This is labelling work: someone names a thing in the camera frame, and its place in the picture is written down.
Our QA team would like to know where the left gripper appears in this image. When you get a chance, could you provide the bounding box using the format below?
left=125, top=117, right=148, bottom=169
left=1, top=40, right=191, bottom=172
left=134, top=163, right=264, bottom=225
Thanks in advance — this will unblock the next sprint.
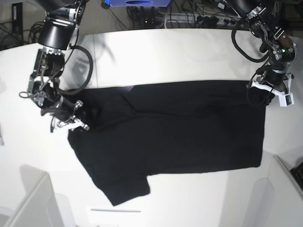
left=247, top=68, right=294, bottom=105

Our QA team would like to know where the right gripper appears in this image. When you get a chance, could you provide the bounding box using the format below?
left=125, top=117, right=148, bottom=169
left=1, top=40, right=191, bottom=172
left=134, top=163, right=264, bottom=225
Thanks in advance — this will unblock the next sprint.
left=41, top=96, right=90, bottom=132

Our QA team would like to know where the black T-shirt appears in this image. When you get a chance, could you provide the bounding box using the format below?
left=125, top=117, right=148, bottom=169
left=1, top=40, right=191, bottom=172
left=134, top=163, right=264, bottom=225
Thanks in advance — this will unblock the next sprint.
left=68, top=80, right=267, bottom=206

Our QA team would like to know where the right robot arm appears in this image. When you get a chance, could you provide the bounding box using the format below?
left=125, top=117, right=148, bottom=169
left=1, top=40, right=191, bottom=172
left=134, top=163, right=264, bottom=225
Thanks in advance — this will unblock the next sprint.
left=18, top=0, right=93, bottom=131

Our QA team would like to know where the black keyboard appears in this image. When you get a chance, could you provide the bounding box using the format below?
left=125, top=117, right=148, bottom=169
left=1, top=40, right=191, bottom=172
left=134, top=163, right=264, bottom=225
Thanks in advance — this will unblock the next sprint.
left=290, top=163, right=303, bottom=189

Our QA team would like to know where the white bin left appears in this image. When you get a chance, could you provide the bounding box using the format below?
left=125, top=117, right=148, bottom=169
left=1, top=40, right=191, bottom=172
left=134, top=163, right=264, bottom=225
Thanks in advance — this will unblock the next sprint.
left=0, top=165, right=76, bottom=227

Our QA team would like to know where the white bin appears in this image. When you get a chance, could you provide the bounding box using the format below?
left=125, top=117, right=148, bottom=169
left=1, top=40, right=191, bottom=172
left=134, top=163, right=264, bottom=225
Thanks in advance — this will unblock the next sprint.
left=0, top=165, right=76, bottom=227
left=251, top=156, right=303, bottom=227

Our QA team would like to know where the white bin right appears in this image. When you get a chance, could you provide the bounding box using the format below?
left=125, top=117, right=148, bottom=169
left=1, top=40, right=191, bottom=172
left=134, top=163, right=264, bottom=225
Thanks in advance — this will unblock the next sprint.
left=251, top=156, right=303, bottom=227

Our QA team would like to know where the blue box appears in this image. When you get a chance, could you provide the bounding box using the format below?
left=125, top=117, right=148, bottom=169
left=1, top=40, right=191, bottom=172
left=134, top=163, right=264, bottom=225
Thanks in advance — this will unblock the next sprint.
left=105, top=0, right=170, bottom=7

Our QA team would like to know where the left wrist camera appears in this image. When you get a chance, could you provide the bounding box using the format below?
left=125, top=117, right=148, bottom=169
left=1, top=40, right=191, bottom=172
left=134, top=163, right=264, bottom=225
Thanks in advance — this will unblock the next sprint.
left=279, top=93, right=294, bottom=107

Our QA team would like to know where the coiled black cable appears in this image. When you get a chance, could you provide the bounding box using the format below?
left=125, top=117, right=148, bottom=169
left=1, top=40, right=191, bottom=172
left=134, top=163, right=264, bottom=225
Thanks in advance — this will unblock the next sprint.
left=28, top=21, right=48, bottom=44

